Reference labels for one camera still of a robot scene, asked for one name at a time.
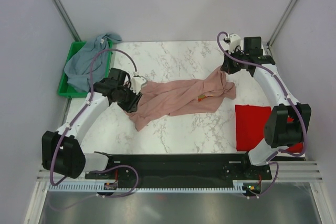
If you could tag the right white cable duct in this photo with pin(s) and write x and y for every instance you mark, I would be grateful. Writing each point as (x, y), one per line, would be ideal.
(193, 186)

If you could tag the pink t shirt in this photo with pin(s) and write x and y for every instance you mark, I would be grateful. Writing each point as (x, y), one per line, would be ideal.
(182, 97)

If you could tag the aluminium corner post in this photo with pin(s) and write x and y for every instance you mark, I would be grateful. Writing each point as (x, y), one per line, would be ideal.
(66, 19)
(288, 10)

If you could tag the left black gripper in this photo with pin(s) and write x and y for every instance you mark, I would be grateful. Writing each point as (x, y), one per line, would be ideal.
(132, 105)

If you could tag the folded red t shirt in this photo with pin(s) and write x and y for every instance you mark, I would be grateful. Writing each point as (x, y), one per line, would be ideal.
(251, 120)

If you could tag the white cable duct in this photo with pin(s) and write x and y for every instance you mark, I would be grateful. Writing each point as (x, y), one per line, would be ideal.
(99, 187)
(193, 186)

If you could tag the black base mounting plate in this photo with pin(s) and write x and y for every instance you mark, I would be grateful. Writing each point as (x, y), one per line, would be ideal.
(133, 169)

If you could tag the right aluminium corner post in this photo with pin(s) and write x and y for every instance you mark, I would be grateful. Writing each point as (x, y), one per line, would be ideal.
(288, 10)

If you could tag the left white cable duct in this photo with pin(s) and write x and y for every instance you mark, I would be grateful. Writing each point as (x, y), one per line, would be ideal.
(99, 187)

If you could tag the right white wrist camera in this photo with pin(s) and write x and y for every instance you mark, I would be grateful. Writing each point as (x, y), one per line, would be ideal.
(233, 41)

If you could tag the folded white t shirt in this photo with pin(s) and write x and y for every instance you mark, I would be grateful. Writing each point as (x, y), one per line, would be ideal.
(295, 155)

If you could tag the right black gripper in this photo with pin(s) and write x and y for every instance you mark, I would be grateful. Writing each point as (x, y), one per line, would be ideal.
(227, 66)

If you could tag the aluminium rail frame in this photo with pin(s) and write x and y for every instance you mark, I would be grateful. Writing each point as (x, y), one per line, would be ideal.
(283, 170)

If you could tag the grey-blue t shirt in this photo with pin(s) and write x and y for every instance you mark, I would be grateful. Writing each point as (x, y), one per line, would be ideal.
(77, 69)

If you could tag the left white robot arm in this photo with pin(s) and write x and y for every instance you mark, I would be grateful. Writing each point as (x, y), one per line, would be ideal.
(61, 149)

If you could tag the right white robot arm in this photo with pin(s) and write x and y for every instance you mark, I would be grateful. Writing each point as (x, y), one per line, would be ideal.
(278, 133)

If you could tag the left aluminium corner post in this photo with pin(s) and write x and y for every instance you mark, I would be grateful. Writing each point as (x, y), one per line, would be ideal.
(66, 19)

